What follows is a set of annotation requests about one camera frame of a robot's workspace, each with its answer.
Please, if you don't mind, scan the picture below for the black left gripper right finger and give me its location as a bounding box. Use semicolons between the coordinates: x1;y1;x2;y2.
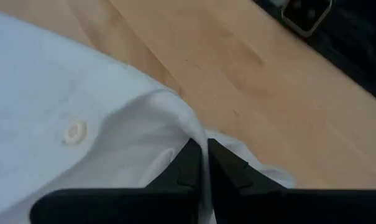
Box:
208;138;288;224

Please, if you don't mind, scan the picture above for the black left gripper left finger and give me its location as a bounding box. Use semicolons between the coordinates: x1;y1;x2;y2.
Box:
145;138;204;224

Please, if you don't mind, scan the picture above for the white shirt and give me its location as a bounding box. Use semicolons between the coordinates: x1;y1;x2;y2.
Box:
0;9;297;224

